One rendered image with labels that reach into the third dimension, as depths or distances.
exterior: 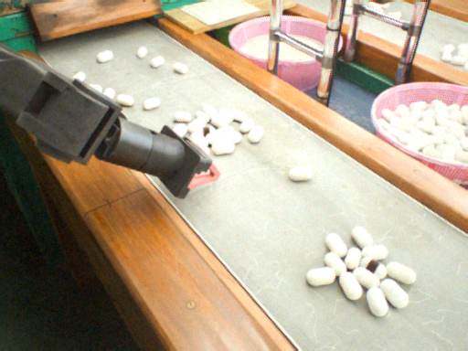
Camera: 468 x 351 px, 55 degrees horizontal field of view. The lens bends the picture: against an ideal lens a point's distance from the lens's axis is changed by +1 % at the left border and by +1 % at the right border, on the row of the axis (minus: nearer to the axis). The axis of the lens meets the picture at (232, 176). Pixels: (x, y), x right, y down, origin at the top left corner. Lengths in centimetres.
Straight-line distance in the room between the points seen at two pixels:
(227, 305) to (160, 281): 8
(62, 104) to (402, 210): 48
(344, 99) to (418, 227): 46
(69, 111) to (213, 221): 25
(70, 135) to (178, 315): 23
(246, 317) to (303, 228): 18
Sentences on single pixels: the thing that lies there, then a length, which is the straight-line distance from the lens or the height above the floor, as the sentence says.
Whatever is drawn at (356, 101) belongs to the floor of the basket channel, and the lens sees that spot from 106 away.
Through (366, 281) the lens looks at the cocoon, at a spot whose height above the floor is 75.
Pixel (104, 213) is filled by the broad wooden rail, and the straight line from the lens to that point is 63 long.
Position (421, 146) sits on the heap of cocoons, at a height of 74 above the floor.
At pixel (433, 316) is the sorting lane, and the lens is 59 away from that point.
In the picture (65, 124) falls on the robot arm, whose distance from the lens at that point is 50.
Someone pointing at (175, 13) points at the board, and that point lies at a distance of 123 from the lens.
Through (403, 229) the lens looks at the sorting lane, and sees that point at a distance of 66.
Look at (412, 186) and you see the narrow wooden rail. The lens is 71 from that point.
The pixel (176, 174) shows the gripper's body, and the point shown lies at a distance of 60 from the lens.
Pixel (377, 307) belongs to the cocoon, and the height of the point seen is 76.
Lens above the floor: 119
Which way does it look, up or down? 40 degrees down
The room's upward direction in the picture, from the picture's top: straight up
